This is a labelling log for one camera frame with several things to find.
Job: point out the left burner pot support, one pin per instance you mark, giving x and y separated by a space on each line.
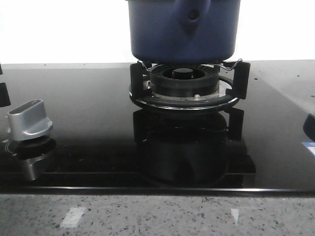
4 95

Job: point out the blue white label sticker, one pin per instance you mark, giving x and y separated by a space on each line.
310 146

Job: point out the blue cooking pot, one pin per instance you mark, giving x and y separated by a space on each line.
183 31

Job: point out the black glass cooktop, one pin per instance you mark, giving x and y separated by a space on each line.
101 143

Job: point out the black gas burner head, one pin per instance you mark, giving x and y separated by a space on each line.
184 80

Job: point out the black pot support grate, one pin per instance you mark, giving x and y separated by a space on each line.
232 88

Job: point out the silver wire pot reducer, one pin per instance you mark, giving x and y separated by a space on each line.
228 66

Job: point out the silver stove control knob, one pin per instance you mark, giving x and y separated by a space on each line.
29 121

